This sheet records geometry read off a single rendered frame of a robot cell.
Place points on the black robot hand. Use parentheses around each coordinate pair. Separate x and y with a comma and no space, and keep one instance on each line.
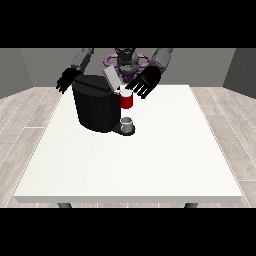
(148,80)
(66,80)

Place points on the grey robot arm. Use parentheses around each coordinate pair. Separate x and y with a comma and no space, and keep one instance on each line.
(81,60)
(162,59)

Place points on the red pod holder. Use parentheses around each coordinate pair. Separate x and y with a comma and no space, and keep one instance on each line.
(126,100)

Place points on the pale grey machine lid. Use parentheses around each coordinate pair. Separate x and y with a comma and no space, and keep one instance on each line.
(111,78)

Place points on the black coffee machine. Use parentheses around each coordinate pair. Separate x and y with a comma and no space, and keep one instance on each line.
(95,105)

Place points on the grey robot trunk purple rings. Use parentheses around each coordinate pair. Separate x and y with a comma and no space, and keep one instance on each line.
(126,63)

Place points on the small grey cup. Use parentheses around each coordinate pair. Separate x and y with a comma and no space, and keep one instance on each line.
(127,124)

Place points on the dark table leg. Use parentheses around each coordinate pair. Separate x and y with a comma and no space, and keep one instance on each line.
(191,205)
(64,205)

